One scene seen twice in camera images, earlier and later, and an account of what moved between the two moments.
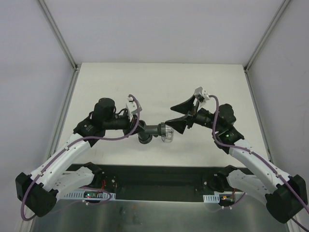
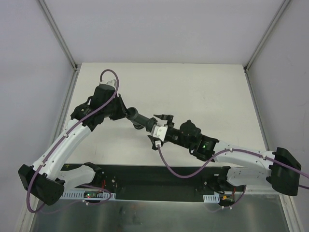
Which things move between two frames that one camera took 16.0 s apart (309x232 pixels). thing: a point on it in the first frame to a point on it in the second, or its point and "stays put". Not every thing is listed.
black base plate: (154, 181) stays put
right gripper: (191, 117) to (169, 130)
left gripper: (132, 126) to (122, 104)
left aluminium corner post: (77, 66) stays put
